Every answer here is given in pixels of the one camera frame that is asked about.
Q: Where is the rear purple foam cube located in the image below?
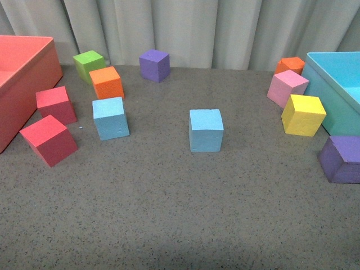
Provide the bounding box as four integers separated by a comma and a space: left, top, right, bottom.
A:
139, 49, 170, 83

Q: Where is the red plastic bin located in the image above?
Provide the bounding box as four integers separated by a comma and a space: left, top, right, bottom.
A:
1, 35, 62, 152

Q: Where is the orange foam cube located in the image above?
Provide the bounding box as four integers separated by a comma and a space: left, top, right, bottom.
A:
274, 57, 305, 75
89, 66, 125, 100

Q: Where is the left orange foam cube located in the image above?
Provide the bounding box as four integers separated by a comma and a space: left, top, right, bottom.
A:
89, 66, 125, 100

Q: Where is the red foam cube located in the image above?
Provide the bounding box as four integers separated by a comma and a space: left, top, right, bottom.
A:
20, 115, 78, 167
35, 86, 77, 125

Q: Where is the green foam cube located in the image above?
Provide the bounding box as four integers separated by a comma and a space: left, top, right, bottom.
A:
73, 50, 106, 85

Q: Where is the right orange foam cube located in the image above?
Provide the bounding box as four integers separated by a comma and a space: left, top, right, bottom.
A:
274, 57, 305, 75

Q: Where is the light blue plastic bin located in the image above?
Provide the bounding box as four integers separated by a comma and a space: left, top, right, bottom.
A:
301, 52, 359, 136

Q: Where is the pink foam cube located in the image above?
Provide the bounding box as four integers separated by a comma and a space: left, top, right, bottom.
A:
267, 70, 309, 109

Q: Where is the light blue foam cube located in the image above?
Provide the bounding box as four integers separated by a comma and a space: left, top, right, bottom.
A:
92, 97, 130, 141
189, 109, 224, 152

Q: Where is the front purple foam cube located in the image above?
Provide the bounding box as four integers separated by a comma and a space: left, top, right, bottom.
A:
318, 136, 359, 184

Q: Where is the purple foam cube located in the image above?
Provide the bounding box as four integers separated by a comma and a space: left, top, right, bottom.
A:
139, 49, 170, 83
318, 136, 359, 184

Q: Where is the front red foam cube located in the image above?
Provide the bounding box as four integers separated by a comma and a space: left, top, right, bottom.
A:
20, 115, 78, 167

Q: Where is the grey pleated curtain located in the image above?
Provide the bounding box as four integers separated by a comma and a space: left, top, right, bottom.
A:
1, 1, 359, 71

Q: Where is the yellow foam cube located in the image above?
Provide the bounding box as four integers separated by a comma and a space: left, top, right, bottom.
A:
281, 94, 326, 137

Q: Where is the rear red foam cube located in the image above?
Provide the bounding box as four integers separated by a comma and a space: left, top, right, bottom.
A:
35, 86, 77, 125

